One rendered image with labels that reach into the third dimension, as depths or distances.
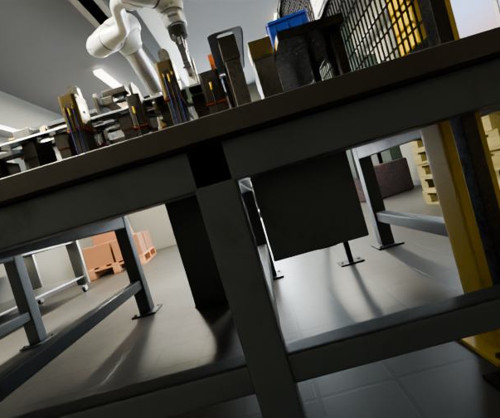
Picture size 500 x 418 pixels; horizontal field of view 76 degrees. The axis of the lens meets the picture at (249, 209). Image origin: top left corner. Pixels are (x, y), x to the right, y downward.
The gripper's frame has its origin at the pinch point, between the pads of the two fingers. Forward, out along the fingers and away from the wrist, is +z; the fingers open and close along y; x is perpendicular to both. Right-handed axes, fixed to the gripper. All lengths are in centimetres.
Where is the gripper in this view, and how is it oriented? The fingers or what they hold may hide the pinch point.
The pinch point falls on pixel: (191, 77)
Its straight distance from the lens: 141.4
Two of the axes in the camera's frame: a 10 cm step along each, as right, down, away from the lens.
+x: 9.6, -2.8, -0.2
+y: -0.1, 0.4, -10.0
